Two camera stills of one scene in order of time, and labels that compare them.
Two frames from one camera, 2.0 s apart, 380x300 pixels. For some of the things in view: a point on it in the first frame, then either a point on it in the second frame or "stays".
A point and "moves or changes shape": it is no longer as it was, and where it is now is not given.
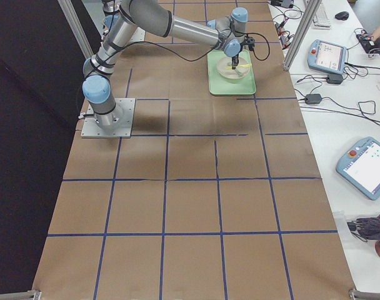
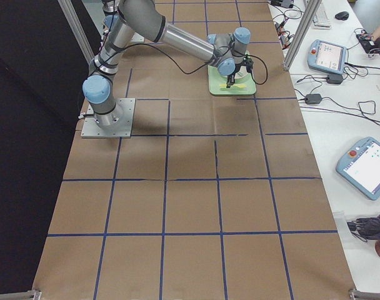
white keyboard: x=321 y=20 stays
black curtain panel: x=37 y=69 stays
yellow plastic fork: x=244 y=65 moves or changes shape
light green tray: x=219 y=85 stays
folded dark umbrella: x=372 y=228 stays
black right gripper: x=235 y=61 → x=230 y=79
